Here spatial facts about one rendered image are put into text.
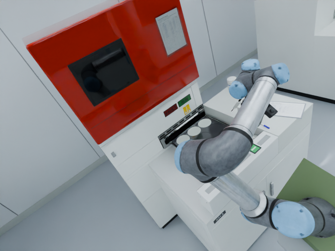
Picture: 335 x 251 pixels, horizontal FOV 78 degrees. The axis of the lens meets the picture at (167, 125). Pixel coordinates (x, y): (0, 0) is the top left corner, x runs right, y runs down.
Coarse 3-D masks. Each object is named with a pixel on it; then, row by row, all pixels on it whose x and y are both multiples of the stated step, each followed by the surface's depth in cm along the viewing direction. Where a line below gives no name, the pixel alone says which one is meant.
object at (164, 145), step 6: (198, 114) 163; (204, 114) 168; (186, 120) 159; (198, 120) 166; (180, 126) 157; (168, 132) 155; (174, 132) 156; (180, 132) 161; (162, 138) 152; (162, 144) 154; (168, 144) 157
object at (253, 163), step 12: (264, 132) 123; (264, 144) 116; (276, 144) 119; (252, 156) 113; (264, 156) 116; (240, 168) 109; (252, 168) 113; (204, 192) 106; (216, 192) 103; (204, 204) 110; (216, 204) 106
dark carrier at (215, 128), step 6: (210, 120) 157; (192, 126) 158; (198, 126) 155; (210, 126) 151; (216, 126) 149; (222, 126) 147; (186, 132) 155; (204, 132) 148; (210, 132) 146; (216, 132) 145; (174, 138) 154; (192, 138) 148; (198, 138) 146; (204, 138) 144
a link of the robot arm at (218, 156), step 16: (256, 80) 75; (272, 80) 71; (288, 80) 74; (256, 96) 67; (272, 96) 71; (240, 112) 65; (256, 112) 64; (224, 128) 63; (240, 128) 59; (256, 128) 64; (208, 144) 60; (224, 144) 57; (240, 144) 57; (208, 160) 58; (224, 160) 57; (240, 160) 58
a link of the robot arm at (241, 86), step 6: (246, 72) 87; (252, 72) 82; (240, 78) 85; (246, 78) 82; (234, 84) 84; (240, 84) 83; (246, 84) 82; (252, 84) 80; (234, 90) 85; (240, 90) 83; (246, 90) 83; (234, 96) 87; (240, 96) 85
